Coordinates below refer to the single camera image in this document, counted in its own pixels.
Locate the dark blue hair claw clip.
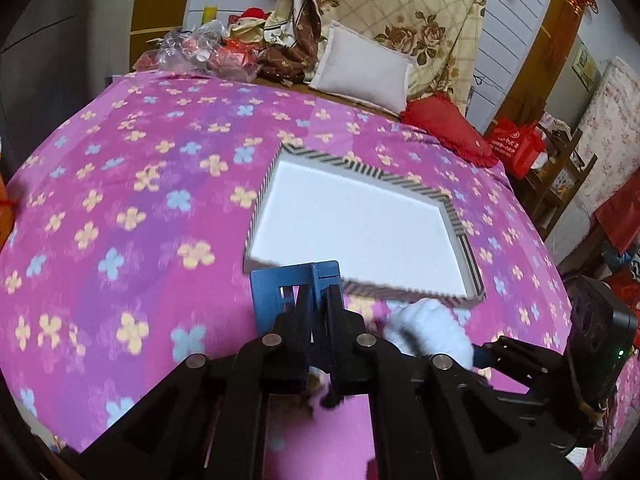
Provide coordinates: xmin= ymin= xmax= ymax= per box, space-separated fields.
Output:
xmin=250 ymin=260 xmax=342 ymax=336

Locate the light blue fluffy scrunchie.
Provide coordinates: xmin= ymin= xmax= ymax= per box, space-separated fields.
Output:
xmin=383 ymin=299 xmax=474 ymax=370

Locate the striped cardboard tray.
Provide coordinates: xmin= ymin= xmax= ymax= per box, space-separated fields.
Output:
xmin=243 ymin=144 xmax=486 ymax=309

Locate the pink floral bedsheet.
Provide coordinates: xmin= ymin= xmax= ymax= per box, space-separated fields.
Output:
xmin=1 ymin=73 xmax=570 ymax=451

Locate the wooden shelf rack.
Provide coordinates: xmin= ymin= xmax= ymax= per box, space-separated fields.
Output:
xmin=521 ymin=124 xmax=598 ymax=240

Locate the red paper gift bag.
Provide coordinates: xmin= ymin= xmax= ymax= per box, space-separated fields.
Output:
xmin=488 ymin=117 xmax=546 ymax=180

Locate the red heart cushion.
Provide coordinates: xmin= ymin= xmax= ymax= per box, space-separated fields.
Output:
xmin=399 ymin=93 xmax=498 ymax=168

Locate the white pillow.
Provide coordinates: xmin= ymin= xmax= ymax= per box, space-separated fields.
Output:
xmin=309 ymin=21 xmax=414 ymax=116

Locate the clear plastic bag pile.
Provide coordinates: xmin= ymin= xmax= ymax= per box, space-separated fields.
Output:
xmin=132 ymin=20 xmax=259 ymax=84

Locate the red santa plush toy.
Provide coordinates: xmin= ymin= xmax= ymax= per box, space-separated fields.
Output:
xmin=228 ymin=8 xmax=270 ymax=44

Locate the floral beige quilt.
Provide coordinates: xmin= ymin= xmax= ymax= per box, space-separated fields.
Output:
xmin=261 ymin=0 xmax=492 ymax=111

